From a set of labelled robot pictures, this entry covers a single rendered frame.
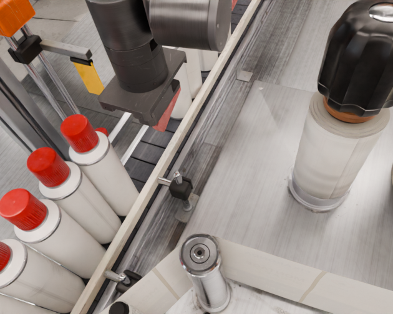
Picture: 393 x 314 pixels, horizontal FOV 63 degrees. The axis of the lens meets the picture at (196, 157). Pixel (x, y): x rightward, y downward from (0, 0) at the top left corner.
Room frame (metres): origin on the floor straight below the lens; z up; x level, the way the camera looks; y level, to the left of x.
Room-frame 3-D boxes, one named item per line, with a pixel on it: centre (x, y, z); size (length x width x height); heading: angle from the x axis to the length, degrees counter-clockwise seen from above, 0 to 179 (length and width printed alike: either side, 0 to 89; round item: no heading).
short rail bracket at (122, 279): (0.13, 0.13, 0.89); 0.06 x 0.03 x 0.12; 56
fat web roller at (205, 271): (0.09, 0.01, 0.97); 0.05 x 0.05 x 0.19
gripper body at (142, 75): (0.29, 0.04, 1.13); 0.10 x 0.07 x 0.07; 147
